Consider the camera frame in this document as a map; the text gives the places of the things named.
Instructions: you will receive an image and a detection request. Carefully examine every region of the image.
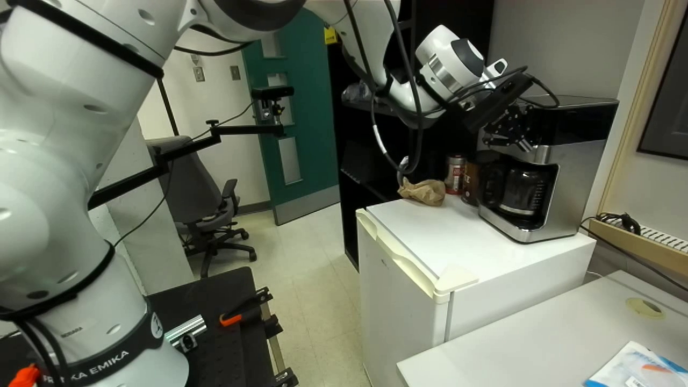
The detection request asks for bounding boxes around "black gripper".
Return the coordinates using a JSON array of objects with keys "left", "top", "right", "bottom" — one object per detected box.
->
[{"left": 463, "top": 70, "right": 541, "bottom": 157}]

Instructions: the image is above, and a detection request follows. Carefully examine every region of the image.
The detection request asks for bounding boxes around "black and silver coffee maker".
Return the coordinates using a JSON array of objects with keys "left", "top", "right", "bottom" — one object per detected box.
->
[{"left": 470, "top": 93, "right": 621, "bottom": 248}]

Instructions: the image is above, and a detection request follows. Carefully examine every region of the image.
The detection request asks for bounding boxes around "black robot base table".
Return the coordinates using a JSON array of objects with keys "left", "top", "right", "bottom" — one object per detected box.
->
[{"left": 0, "top": 265, "right": 302, "bottom": 387}]

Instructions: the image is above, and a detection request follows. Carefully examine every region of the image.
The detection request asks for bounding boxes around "brown Van Houtte coffee can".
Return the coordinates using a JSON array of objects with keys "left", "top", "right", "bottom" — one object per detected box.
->
[{"left": 458, "top": 156, "right": 484, "bottom": 210}]

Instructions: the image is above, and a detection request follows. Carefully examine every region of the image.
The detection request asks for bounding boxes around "small metal tin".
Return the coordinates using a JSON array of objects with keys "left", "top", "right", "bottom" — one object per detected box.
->
[{"left": 444, "top": 156, "right": 468, "bottom": 198}]

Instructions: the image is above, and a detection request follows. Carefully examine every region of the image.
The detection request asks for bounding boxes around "crumpled brown paper bag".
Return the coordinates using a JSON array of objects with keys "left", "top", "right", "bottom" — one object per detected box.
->
[{"left": 397, "top": 174, "right": 451, "bottom": 212}]

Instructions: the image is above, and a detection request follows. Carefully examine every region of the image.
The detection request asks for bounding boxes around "white mini fridge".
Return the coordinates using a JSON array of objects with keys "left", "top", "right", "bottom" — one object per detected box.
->
[{"left": 355, "top": 193, "right": 600, "bottom": 387}]

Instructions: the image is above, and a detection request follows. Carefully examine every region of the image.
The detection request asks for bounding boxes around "grey framed window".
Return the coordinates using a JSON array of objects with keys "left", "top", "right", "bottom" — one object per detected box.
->
[{"left": 635, "top": 0, "right": 688, "bottom": 164}]

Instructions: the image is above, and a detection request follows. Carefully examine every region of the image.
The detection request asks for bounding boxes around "black shelf unit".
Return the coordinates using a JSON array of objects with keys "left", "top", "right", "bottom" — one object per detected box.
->
[{"left": 327, "top": 0, "right": 500, "bottom": 271}]

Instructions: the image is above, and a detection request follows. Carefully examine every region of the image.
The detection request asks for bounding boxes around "green door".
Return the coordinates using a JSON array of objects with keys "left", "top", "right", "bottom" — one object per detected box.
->
[{"left": 242, "top": 10, "right": 344, "bottom": 229}]

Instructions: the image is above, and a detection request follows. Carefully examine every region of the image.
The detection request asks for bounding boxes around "white and blue pamphlet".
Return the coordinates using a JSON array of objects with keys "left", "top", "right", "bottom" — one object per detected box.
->
[{"left": 583, "top": 341, "right": 688, "bottom": 387}]

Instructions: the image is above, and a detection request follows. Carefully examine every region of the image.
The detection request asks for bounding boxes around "black mesh office chair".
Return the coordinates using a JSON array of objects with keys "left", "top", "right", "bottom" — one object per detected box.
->
[{"left": 176, "top": 177, "right": 261, "bottom": 281}]

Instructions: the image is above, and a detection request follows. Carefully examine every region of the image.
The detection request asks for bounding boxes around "orange plastic part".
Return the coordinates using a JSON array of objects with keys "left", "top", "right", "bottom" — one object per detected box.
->
[{"left": 6, "top": 361, "right": 47, "bottom": 387}]

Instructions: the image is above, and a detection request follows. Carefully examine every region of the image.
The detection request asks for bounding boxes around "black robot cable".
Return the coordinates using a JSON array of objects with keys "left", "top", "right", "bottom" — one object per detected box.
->
[{"left": 342, "top": 0, "right": 434, "bottom": 179}]

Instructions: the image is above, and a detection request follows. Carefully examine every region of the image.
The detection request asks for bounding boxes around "black power plug cable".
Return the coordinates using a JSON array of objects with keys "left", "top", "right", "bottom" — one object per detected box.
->
[{"left": 592, "top": 212, "right": 646, "bottom": 236}]

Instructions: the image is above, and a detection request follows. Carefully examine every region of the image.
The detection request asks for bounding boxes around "wooden cable raceway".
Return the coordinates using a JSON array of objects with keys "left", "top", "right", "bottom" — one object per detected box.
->
[{"left": 578, "top": 213, "right": 688, "bottom": 284}]

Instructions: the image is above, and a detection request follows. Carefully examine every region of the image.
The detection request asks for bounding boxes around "black camera on stand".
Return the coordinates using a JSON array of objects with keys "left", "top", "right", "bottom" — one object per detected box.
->
[{"left": 249, "top": 84, "right": 298, "bottom": 130}]

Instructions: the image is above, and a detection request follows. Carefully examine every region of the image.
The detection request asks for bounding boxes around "orange handled clamp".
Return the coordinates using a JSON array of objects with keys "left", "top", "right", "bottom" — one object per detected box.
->
[{"left": 218, "top": 284, "right": 275, "bottom": 333}]

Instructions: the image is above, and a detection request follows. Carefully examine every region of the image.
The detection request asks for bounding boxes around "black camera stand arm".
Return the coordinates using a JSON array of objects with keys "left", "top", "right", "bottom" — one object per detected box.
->
[{"left": 87, "top": 119, "right": 291, "bottom": 213}]

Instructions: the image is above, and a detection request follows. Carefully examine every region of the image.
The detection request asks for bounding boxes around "silver metal bracket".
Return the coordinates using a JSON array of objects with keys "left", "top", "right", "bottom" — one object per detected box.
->
[{"left": 162, "top": 312, "right": 211, "bottom": 354}]

